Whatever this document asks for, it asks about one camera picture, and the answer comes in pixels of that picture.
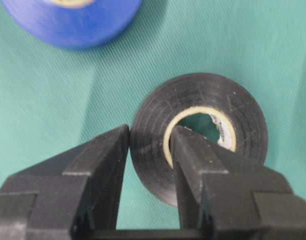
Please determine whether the green table cloth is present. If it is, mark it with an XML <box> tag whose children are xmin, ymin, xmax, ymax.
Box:
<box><xmin>0</xmin><ymin>0</ymin><xmax>306</xmax><ymax>231</ymax></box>

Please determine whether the blue tape roll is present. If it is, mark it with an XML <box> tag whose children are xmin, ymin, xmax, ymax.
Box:
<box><xmin>1</xmin><ymin>0</ymin><xmax>142</xmax><ymax>49</ymax></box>

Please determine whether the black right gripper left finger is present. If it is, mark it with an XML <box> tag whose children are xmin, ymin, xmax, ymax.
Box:
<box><xmin>0</xmin><ymin>124</ymin><xmax>129</xmax><ymax>240</ymax></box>

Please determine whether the black tape roll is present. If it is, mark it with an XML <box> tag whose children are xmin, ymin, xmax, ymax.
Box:
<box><xmin>130</xmin><ymin>72</ymin><xmax>269</xmax><ymax>207</ymax></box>

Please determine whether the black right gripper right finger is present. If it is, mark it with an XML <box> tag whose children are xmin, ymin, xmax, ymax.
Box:
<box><xmin>171</xmin><ymin>126</ymin><xmax>306</xmax><ymax>240</ymax></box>

